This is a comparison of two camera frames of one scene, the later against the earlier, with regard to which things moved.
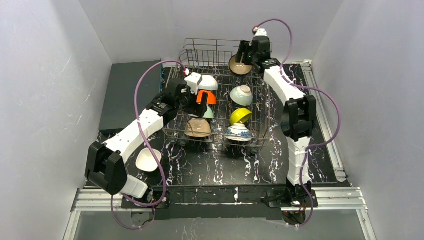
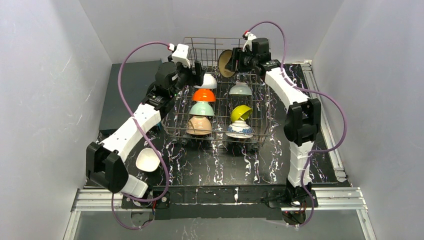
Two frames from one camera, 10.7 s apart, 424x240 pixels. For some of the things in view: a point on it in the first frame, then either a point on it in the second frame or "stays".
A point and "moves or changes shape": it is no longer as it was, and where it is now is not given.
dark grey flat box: [118, 107] stays
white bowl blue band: [208, 82] stays
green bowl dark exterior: [241, 95] moves or changes shape
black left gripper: [193, 100] → [194, 75]
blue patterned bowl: [238, 132] moves or changes shape
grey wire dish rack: [211, 103] stays
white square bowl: [146, 162] stays
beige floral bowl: [198, 127] stays
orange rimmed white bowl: [211, 98] stays
